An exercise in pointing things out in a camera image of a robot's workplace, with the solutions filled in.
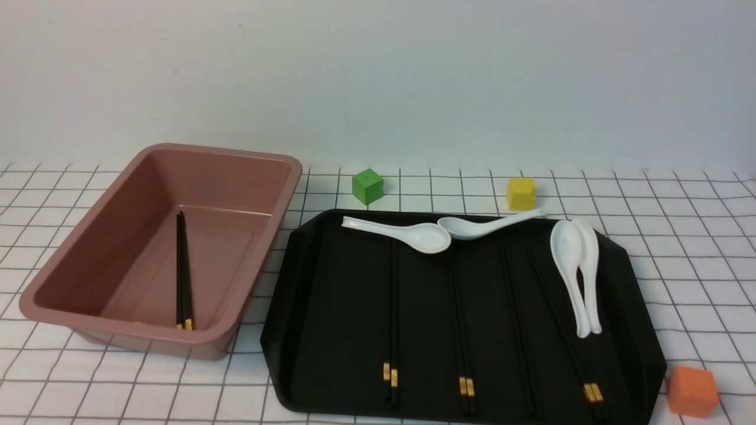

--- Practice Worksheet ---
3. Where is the black gold-band chopstick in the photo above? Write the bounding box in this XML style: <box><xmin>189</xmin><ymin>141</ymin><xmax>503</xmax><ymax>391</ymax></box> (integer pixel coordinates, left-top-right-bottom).
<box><xmin>454</xmin><ymin>259</ymin><xmax>479</xmax><ymax>417</ymax></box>
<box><xmin>527</xmin><ymin>251</ymin><xmax>604</xmax><ymax>421</ymax></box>
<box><xmin>530</xmin><ymin>251</ymin><xmax>610</xmax><ymax>420</ymax></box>
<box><xmin>383</xmin><ymin>241</ymin><xmax>395</xmax><ymax>404</ymax></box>
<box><xmin>389</xmin><ymin>240</ymin><xmax>399</xmax><ymax>410</ymax></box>
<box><xmin>447</xmin><ymin>254</ymin><xmax>471</xmax><ymax>416</ymax></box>

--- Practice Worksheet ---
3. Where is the green cube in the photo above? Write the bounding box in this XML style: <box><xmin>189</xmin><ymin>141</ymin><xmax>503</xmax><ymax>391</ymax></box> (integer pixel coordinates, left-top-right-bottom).
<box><xmin>351</xmin><ymin>168</ymin><xmax>384</xmax><ymax>205</ymax></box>

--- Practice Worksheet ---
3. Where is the white ceramic spoon far left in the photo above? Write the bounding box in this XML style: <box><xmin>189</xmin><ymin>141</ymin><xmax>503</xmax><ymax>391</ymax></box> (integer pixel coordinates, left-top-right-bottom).
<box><xmin>342</xmin><ymin>216</ymin><xmax>452</xmax><ymax>254</ymax></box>

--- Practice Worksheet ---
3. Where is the white ceramic spoon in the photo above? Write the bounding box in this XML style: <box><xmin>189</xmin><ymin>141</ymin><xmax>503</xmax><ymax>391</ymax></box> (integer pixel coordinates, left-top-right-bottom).
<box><xmin>437</xmin><ymin>209</ymin><xmax>546</xmax><ymax>240</ymax></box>
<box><xmin>550</xmin><ymin>220</ymin><xmax>591</xmax><ymax>339</ymax></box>
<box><xmin>571</xmin><ymin>218</ymin><xmax>602</xmax><ymax>335</ymax></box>
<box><xmin>342</xmin><ymin>216</ymin><xmax>452</xmax><ymax>254</ymax></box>

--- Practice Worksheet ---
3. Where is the white ceramic spoon centre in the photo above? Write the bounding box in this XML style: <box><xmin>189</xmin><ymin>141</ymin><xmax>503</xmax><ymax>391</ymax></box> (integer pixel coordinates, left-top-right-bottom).
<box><xmin>437</xmin><ymin>209</ymin><xmax>546</xmax><ymax>240</ymax></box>

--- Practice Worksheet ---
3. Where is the black plastic tray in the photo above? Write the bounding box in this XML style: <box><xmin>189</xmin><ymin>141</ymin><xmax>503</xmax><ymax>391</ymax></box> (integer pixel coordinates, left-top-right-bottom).
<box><xmin>261</xmin><ymin>210</ymin><xmax>667</xmax><ymax>424</ymax></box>

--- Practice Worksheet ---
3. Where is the yellow cube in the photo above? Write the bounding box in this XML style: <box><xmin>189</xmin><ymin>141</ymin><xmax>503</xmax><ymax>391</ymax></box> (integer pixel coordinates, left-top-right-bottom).
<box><xmin>507</xmin><ymin>177</ymin><xmax>537</xmax><ymax>211</ymax></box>

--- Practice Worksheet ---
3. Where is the white ceramic spoon lower right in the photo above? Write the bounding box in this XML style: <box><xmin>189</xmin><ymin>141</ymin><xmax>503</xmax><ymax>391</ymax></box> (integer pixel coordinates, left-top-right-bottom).
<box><xmin>550</xmin><ymin>220</ymin><xmax>591</xmax><ymax>339</ymax></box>

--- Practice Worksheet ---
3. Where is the black chopstick in bin left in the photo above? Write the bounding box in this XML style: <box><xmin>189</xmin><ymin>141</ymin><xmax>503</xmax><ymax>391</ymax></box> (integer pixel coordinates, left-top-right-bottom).
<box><xmin>175</xmin><ymin>212</ymin><xmax>184</xmax><ymax>330</ymax></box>

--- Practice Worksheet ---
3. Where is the black chopstick in bin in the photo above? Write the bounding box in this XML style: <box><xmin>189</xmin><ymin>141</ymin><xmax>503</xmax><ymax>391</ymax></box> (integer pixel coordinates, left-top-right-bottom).
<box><xmin>179</xmin><ymin>211</ymin><xmax>194</xmax><ymax>331</ymax></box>
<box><xmin>175</xmin><ymin>212</ymin><xmax>184</xmax><ymax>330</ymax></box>

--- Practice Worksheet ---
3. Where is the white ceramic spoon upper right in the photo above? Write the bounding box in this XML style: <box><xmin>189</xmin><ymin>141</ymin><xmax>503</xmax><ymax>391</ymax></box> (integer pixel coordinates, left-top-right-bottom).
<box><xmin>571</xmin><ymin>218</ymin><xmax>602</xmax><ymax>335</ymax></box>

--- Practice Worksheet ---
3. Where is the pink rectangular plastic bin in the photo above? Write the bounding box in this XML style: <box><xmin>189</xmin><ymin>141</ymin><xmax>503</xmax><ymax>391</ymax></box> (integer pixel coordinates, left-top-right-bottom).
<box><xmin>19</xmin><ymin>143</ymin><xmax>302</xmax><ymax>360</ymax></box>

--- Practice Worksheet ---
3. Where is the black chopstick in bin right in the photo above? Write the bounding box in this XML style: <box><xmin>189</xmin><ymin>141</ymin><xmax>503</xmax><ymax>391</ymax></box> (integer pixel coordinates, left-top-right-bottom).
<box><xmin>179</xmin><ymin>211</ymin><xmax>194</xmax><ymax>331</ymax></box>

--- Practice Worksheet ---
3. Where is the white grid tablecloth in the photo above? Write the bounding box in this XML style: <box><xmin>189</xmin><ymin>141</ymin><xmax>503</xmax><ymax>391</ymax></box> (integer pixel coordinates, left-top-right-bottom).
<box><xmin>1</xmin><ymin>161</ymin><xmax>755</xmax><ymax>424</ymax></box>

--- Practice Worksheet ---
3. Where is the orange cube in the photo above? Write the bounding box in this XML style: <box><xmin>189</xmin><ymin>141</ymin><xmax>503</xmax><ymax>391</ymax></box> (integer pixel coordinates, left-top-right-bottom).
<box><xmin>667</xmin><ymin>365</ymin><xmax>720</xmax><ymax>418</ymax></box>

